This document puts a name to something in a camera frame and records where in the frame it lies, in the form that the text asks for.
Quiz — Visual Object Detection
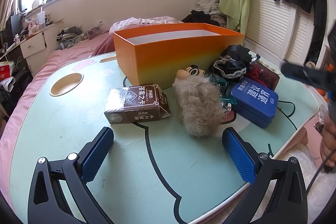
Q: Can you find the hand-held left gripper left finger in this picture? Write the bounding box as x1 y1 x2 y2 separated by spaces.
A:
28 126 114 224

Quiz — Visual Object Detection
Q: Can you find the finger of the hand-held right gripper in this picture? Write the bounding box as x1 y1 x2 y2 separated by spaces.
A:
280 61 315 83

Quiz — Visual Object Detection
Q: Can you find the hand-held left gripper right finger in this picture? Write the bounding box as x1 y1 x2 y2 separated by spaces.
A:
222 127 308 224

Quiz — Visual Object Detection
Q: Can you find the red transparent case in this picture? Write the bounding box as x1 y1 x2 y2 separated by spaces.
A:
245 61 280 90

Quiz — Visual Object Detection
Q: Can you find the blue tin case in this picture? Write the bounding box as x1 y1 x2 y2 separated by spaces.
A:
228 78 279 128

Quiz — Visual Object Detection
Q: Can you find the black lace garment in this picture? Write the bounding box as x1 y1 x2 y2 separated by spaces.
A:
209 45 253 82

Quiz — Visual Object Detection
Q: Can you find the brown card box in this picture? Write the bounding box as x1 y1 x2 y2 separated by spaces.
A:
104 83 172 125

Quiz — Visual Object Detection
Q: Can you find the fluffy beige plush toy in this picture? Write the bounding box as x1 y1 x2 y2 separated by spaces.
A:
172 76 227 138

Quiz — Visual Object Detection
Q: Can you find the cartoon doll figure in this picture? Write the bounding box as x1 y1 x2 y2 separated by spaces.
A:
175 64 206 81

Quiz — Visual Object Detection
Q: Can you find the orange cardboard box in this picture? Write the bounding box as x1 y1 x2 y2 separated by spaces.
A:
112 22 245 88

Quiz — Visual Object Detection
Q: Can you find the green cartoon desktop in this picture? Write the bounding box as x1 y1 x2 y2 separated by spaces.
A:
8 51 328 224

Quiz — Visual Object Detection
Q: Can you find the person's right hand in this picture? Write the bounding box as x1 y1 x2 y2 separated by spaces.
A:
320 119 336 173

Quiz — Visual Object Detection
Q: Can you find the foil candy wrapper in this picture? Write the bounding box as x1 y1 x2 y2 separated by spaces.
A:
314 105 327 132

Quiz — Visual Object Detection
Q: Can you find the white louvered door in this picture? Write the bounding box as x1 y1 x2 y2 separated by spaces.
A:
244 0 328 67

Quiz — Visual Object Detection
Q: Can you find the white fluffy blanket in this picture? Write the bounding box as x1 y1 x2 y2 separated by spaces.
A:
276 145 336 214

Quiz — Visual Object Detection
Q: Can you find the black bag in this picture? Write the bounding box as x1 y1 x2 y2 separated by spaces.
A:
8 70 33 109

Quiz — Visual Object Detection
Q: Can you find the pink bed sheet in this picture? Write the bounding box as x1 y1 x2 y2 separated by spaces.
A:
0 31 311 153

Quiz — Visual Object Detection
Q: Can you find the white clothes pile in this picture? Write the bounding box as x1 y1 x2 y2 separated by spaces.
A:
196 0 223 21

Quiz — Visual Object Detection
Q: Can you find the black clothes pile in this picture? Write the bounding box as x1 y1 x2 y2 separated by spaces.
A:
181 10 226 29

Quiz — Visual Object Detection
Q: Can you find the striped dark clothes pile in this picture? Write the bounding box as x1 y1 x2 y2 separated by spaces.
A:
56 26 88 51

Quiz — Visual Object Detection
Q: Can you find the purple bag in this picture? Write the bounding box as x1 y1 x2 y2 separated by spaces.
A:
85 22 105 39

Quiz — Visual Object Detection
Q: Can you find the red tissue pack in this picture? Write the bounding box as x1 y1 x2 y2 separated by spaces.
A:
0 61 16 80

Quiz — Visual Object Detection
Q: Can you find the white drawer cabinet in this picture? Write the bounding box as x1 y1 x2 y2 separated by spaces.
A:
20 31 48 59

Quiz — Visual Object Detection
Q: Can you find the pink floral blanket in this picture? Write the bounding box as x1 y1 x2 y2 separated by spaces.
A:
110 16 184 33

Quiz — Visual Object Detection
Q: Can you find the drink cup with straw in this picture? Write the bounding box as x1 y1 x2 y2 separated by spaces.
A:
37 7 46 28

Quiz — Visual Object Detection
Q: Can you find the black monitor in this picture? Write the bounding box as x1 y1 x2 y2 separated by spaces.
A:
9 13 21 37

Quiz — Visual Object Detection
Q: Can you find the black cable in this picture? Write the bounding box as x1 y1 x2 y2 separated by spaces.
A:
306 151 336 193

